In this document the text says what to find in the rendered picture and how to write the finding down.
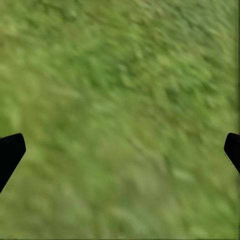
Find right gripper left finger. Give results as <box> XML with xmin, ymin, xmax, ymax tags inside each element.
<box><xmin>0</xmin><ymin>133</ymin><xmax>26</xmax><ymax>193</ymax></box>

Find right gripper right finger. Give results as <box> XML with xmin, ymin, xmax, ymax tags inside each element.
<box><xmin>224</xmin><ymin>133</ymin><xmax>240</xmax><ymax>173</ymax></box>

